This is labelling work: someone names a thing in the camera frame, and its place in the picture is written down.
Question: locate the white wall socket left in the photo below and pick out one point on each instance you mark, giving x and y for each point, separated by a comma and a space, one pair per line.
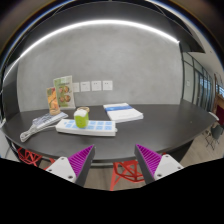
76, 87

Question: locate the glass partition frame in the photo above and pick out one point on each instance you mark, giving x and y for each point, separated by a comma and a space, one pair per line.
197, 83

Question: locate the wooden tape roll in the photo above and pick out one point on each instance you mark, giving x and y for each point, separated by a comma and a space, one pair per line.
87, 109

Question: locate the red chair left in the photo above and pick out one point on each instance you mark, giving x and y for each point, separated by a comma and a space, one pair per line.
29, 157

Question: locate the white wall socket right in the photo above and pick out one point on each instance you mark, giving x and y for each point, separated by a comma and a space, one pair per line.
107, 85

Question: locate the curved ceiling light strip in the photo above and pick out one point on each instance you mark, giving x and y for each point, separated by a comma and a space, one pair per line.
91, 24

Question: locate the green white charger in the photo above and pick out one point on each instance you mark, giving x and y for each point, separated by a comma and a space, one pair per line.
81, 118

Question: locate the red chair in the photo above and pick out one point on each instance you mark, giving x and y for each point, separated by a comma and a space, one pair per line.
29, 157
127, 170

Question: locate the orange menu card stand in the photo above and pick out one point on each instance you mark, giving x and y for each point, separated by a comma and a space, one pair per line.
52, 101

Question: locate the white wall socket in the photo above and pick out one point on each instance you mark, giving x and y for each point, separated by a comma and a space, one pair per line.
107, 85
85, 86
76, 87
96, 85

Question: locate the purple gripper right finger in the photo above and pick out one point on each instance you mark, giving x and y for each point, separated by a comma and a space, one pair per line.
155, 166

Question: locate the black chair background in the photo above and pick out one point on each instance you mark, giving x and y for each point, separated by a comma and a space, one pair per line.
214, 135

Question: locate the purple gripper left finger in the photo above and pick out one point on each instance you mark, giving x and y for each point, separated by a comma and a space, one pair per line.
74, 168

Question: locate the red chair centre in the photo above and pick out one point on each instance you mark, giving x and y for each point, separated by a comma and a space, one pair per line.
127, 170

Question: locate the grey magazine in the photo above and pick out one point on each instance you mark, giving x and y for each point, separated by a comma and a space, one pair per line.
48, 119

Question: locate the white blue book stack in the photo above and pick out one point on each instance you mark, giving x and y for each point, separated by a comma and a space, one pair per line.
122, 112

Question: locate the green menu card stand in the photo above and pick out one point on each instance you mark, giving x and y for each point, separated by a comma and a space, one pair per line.
64, 92

